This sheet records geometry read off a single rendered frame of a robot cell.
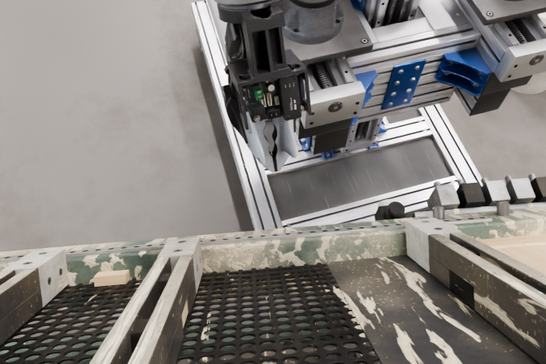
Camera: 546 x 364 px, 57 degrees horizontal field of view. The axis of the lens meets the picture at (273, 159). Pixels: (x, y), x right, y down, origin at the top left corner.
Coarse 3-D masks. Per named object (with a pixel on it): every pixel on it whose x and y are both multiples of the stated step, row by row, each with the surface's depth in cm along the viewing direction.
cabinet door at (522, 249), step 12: (480, 240) 101; (492, 240) 100; (504, 240) 100; (516, 240) 99; (528, 240) 98; (540, 240) 98; (504, 252) 93; (516, 252) 93; (528, 252) 92; (540, 252) 91; (528, 264) 85; (540, 264) 85
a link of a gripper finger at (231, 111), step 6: (228, 84) 56; (228, 90) 56; (228, 96) 56; (228, 102) 56; (234, 102) 56; (228, 108) 56; (234, 108) 56; (228, 114) 57; (234, 114) 57; (234, 120) 58; (240, 120) 57; (234, 126) 58; (240, 126) 58; (240, 132) 59; (246, 138) 59
